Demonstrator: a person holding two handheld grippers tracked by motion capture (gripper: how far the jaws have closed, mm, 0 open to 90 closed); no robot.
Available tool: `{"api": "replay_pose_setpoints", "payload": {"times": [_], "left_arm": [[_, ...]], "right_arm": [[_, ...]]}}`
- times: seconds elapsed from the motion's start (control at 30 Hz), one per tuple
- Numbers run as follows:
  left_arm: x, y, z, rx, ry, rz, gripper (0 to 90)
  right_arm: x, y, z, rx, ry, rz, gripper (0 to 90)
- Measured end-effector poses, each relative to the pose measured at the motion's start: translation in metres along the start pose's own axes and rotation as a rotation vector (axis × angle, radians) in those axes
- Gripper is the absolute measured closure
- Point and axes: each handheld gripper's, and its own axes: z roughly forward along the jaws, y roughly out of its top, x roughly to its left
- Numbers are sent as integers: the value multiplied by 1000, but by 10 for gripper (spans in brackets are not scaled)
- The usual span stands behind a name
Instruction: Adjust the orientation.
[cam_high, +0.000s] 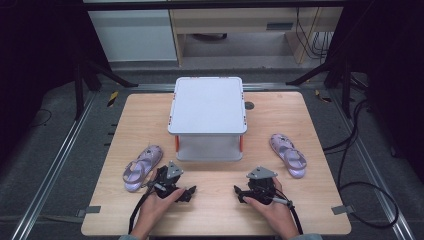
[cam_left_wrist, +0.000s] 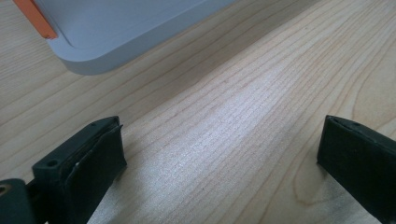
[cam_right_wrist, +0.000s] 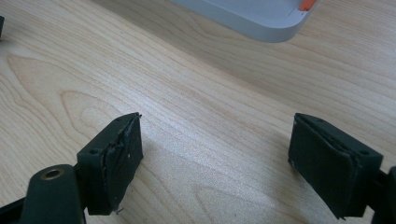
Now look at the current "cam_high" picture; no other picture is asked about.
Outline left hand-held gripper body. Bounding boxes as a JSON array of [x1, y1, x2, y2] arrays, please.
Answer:
[[151, 160, 188, 201]]

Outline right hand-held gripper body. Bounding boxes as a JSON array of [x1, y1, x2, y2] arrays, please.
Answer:
[[245, 165, 278, 205]]

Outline purple sandal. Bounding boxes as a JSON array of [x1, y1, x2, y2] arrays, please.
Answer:
[[269, 133, 308, 179], [122, 144, 164, 193]]

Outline person's right hand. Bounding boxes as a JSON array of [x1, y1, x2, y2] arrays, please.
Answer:
[[242, 176, 300, 238]]

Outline person's left hand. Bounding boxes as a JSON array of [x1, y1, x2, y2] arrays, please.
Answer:
[[133, 187, 187, 238]]

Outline grey tape piece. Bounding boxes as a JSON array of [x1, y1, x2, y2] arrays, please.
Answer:
[[77, 205, 102, 218], [331, 204, 355, 216]]

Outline yellow black tape strip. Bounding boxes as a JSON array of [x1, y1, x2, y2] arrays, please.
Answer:
[[106, 91, 119, 108], [314, 89, 333, 104]]

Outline black metal stand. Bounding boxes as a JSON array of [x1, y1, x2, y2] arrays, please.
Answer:
[[72, 58, 139, 121]]

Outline white cabinet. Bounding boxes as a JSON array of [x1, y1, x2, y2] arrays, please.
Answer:
[[87, 9, 178, 63]]

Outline wooden desk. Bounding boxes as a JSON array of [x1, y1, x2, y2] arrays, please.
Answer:
[[169, 7, 344, 66]]

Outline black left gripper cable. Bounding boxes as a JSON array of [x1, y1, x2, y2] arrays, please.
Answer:
[[127, 181, 168, 235]]

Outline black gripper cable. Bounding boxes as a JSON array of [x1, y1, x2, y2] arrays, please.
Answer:
[[269, 195, 304, 235], [127, 181, 168, 235]]

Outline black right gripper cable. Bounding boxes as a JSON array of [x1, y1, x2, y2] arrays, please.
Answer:
[[269, 195, 304, 235]]

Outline metal floor rail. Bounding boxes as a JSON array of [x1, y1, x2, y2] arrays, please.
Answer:
[[328, 92, 416, 240], [9, 92, 98, 240]]

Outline black looped floor cable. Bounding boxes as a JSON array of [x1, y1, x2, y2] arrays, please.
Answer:
[[336, 181, 400, 230]]

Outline hanging black cables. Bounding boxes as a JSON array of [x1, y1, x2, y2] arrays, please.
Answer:
[[295, 7, 335, 62]]

